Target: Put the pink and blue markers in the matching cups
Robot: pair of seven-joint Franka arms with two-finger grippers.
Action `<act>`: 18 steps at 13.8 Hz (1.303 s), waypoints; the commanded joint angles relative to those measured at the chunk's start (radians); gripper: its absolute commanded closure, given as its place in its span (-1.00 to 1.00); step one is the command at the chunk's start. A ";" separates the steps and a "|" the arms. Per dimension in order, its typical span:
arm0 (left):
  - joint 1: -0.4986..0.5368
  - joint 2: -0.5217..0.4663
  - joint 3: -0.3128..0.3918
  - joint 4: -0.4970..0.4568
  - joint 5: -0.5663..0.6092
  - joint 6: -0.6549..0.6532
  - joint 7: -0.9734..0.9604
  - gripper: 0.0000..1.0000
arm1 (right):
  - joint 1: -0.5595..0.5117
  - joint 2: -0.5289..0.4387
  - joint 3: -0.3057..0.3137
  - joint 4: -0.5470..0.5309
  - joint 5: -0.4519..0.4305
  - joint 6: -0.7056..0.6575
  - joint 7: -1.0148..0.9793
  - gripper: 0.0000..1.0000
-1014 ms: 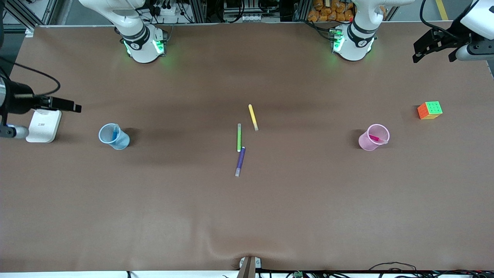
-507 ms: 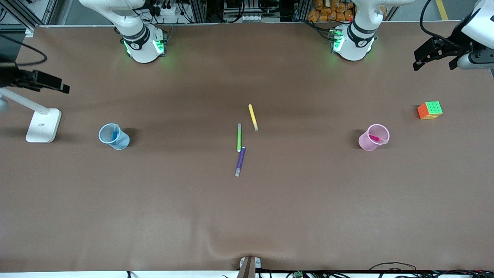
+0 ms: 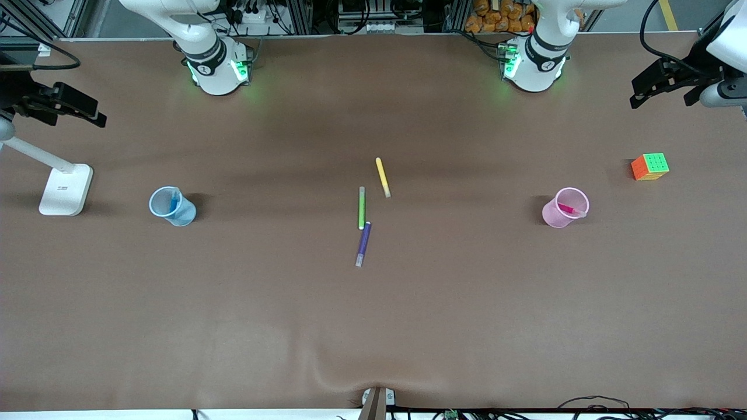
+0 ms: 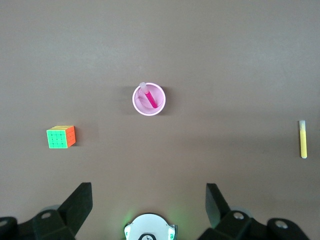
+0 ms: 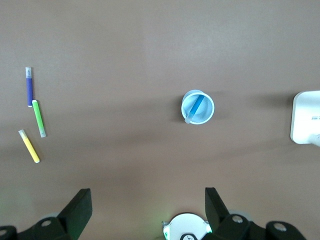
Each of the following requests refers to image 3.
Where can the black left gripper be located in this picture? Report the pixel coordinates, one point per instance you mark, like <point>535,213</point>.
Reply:
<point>695,66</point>

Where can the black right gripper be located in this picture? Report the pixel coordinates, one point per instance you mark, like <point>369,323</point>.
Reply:
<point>18,93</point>

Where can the blue marker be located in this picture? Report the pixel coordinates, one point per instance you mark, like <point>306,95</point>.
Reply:
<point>174,204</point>

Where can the pink marker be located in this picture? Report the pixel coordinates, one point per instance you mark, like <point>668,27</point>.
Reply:
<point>567,208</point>

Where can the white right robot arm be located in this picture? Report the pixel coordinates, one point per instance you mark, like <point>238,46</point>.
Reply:
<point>216,76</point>

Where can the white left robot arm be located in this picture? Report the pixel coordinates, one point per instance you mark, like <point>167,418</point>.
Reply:
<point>540,70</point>

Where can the colourful puzzle cube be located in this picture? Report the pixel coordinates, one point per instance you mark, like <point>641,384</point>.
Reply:
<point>649,167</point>

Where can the white desk lamp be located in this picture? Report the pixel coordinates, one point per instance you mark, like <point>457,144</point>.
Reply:
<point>65,192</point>

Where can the light blue mesh cup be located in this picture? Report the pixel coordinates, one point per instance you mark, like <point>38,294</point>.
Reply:
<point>181,216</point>

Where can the pink mesh cup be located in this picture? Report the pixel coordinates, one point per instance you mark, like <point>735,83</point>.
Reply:
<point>554,214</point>

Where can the orange bagged items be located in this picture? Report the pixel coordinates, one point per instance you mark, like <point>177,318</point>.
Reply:
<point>502,16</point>

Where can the white power strip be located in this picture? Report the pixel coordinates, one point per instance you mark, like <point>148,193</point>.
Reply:
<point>379,27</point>

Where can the yellow marker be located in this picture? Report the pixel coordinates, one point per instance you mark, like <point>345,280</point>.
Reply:
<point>383,177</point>

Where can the green marker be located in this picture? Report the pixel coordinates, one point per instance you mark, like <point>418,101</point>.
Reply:
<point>362,209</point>

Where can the purple marker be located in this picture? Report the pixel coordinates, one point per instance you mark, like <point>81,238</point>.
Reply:
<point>363,242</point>

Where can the metal table clamp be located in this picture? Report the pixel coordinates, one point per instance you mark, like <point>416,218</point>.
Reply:
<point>376,405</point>

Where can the small white corner bracket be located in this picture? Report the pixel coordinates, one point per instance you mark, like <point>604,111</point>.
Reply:
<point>44,50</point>

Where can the aluminium frame profile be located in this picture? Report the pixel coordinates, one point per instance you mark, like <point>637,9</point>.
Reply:
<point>41,17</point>
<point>709,32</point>

